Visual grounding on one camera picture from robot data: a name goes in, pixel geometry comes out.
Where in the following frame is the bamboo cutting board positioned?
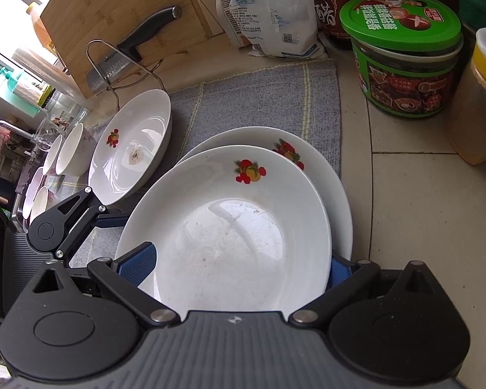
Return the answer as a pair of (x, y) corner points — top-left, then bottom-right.
(38, 0), (213, 100)

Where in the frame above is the orange cooking wine bottle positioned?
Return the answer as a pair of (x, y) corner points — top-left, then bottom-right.
(26, 2), (46, 47)

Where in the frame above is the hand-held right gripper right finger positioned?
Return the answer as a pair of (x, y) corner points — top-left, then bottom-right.
(287, 254), (442, 327)

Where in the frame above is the white fruit-print plate brown stain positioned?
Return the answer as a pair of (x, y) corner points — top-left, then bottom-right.
(88, 88), (173, 206)

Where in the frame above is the dark vinegar bottle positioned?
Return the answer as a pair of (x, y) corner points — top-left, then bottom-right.
(310, 0), (369, 51)

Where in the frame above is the clear glass mug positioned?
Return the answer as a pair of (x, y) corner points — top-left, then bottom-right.
(33, 122), (63, 150)

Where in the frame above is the yellow cap spice jar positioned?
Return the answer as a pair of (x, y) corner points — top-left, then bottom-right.
(445, 28), (486, 166)

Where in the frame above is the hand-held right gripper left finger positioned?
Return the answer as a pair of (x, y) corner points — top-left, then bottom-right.
(31, 242), (181, 327)

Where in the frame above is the green dish soap pump bottle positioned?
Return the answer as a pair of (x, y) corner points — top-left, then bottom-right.
(0, 68), (41, 116)

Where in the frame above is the green lid sauce jar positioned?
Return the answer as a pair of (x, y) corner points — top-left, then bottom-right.
(339, 0), (464, 118)

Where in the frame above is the glass jar yellow-green lid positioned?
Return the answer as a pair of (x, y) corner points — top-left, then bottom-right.
(36, 84), (89, 132)

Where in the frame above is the grey blue checked dish mat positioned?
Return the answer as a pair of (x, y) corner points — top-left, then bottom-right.
(44, 59), (343, 270)

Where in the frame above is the white seasoning bag blue print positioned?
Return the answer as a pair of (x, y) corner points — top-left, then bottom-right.
(231, 0), (329, 59)

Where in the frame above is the metal faucet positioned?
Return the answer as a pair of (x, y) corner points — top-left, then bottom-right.
(0, 119), (39, 147)

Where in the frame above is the white bowl pink flower print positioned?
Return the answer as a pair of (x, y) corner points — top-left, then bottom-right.
(44, 134), (63, 175)
(24, 167), (52, 223)
(56, 123), (90, 177)

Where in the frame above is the metal wire rack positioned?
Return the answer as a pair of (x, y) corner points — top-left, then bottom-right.
(86, 40), (165, 112)

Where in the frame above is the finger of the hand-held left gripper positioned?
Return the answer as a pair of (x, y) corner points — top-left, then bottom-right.
(44, 186), (128, 259)

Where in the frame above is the white orange packet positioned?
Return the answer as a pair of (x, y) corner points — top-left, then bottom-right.
(216, 0), (244, 47)

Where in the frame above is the black-handled kitchen knife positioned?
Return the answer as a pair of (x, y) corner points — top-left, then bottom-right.
(86, 5), (183, 93)

